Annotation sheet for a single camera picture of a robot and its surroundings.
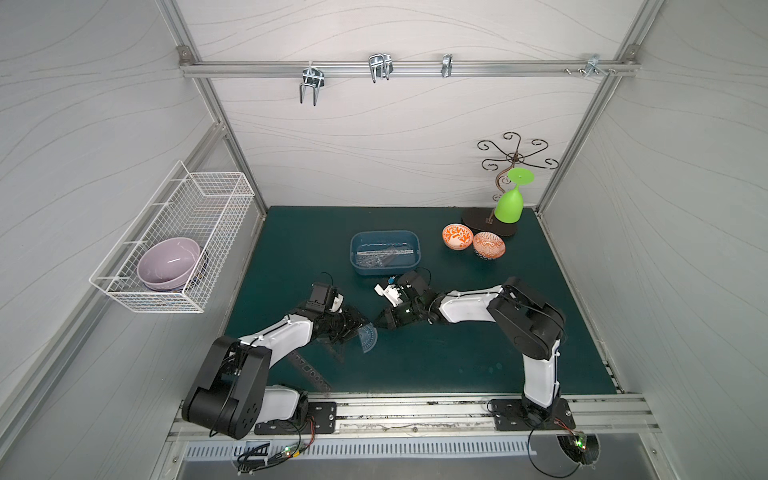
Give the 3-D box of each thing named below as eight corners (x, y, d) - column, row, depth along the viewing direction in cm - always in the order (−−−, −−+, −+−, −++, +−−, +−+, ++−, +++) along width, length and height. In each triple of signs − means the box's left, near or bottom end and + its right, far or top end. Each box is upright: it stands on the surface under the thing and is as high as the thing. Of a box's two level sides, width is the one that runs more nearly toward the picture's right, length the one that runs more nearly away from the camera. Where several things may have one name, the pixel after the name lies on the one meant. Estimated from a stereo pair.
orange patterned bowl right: (474, 263, 106) (477, 256, 102) (469, 238, 113) (471, 231, 110) (505, 264, 106) (509, 256, 102) (498, 239, 113) (501, 231, 110)
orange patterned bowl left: (443, 250, 109) (445, 243, 106) (440, 230, 116) (441, 222, 112) (472, 250, 109) (474, 243, 106) (467, 230, 116) (470, 222, 112)
